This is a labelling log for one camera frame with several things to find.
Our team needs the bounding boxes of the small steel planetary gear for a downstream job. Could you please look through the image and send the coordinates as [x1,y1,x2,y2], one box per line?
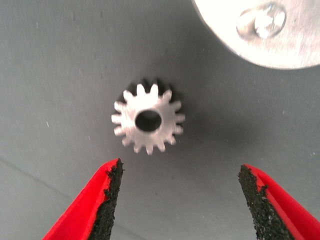
[111,77,186,156]

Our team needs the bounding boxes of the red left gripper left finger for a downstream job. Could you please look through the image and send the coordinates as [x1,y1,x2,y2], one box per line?
[42,157,125,240]

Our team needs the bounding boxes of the dark grey table cloth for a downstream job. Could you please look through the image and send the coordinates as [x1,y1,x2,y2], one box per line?
[0,0,320,240]

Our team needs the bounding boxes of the round metal carrier plate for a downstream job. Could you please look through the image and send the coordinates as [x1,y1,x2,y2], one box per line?
[191,0,320,70]

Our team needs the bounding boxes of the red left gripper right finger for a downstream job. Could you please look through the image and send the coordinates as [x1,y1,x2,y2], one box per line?
[237,163,320,240]

